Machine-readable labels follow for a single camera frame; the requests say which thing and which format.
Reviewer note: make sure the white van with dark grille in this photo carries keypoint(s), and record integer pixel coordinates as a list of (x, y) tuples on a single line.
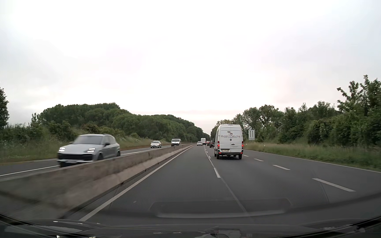
[(176, 142)]

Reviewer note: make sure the grey asphalt road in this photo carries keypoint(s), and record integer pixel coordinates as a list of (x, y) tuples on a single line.
[(190, 178)]

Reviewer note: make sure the white road sign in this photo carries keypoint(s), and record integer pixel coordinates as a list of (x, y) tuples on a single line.
[(251, 134)]

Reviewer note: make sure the wood of green trees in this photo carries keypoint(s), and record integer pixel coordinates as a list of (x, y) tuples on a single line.
[(88, 122)]

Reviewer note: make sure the grey SUV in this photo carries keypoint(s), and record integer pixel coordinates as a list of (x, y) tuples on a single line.
[(89, 148)]

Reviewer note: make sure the car's own bonnet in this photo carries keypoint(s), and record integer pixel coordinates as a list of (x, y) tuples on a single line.
[(190, 231)]

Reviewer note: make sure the concrete median barrier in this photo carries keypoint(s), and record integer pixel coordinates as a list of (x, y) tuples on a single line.
[(78, 180)]

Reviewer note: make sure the row of green trees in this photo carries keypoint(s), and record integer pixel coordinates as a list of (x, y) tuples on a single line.
[(326, 122)]

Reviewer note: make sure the grass verge with tall grass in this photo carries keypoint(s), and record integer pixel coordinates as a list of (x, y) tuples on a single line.
[(336, 153)]

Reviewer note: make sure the road markings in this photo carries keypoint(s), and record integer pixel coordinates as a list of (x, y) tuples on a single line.
[(333, 184)]

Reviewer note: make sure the grass bank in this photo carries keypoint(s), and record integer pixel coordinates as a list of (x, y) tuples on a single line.
[(21, 148)]

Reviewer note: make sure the grey asphalt opposite carriageway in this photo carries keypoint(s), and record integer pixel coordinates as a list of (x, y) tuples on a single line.
[(18, 168)]

